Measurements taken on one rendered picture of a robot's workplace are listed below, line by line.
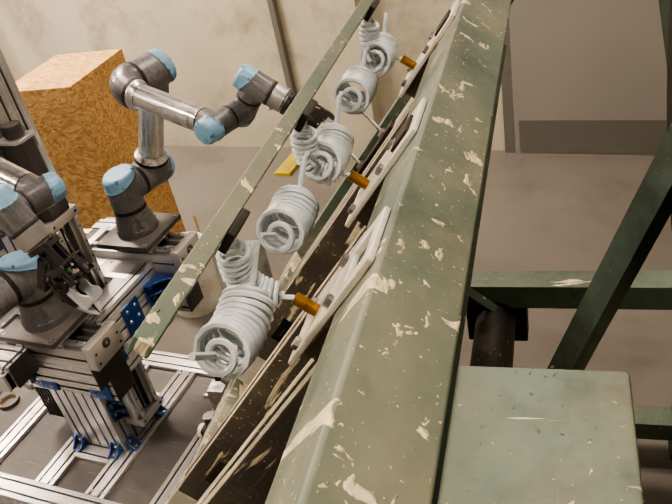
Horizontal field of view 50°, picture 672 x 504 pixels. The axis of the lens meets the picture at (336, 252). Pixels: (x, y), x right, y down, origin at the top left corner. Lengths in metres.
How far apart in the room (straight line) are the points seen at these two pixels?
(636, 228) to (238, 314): 0.65
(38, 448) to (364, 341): 2.75
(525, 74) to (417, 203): 3.85
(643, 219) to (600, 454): 0.60
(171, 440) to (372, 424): 2.48
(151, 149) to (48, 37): 3.80
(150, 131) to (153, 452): 1.26
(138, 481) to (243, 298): 2.22
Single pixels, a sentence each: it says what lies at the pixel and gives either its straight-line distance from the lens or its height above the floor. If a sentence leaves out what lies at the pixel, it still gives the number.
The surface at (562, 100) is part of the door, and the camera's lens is 4.67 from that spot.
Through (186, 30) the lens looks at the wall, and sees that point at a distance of 5.48.
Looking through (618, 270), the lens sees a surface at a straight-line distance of 1.22.
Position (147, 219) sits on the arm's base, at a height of 1.09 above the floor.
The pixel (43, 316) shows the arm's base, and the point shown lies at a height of 1.08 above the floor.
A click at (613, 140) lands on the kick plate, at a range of 4.75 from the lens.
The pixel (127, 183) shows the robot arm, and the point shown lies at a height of 1.24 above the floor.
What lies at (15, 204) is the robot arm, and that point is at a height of 1.61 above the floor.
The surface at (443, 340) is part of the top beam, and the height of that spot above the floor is 1.83.
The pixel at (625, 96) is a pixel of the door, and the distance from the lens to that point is 4.63.
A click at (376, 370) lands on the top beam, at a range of 0.61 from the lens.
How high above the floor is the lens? 2.28
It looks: 33 degrees down
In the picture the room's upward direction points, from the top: 12 degrees counter-clockwise
